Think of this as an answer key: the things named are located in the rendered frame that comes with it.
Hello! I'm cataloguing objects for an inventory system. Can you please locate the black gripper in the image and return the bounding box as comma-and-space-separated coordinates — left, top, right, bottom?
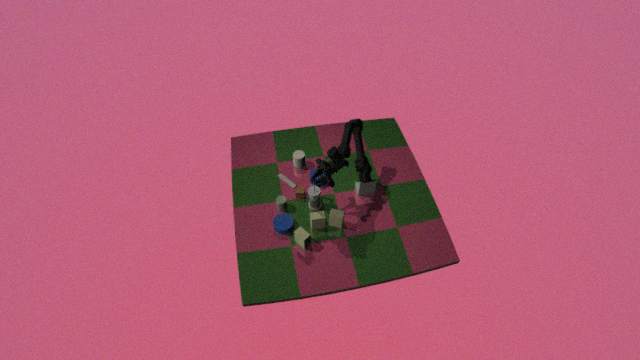
311, 158, 338, 188

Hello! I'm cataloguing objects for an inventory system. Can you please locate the blue cylinder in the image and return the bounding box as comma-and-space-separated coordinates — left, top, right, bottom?
310, 168, 327, 186
273, 214, 293, 234

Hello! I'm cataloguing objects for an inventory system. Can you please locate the olive-tan cube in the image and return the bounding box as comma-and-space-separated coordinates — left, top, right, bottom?
329, 208, 345, 228
294, 226, 311, 249
310, 211, 326, 229

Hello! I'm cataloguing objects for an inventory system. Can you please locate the glass coffee press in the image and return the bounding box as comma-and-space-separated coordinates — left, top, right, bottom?
308, 178, 322, 210

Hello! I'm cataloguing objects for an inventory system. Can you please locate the grey cylinder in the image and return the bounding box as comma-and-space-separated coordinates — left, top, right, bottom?
276, 195, 287, 212

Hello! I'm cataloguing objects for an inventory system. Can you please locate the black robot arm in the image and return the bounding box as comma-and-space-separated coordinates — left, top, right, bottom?
319, 118, 372, 183

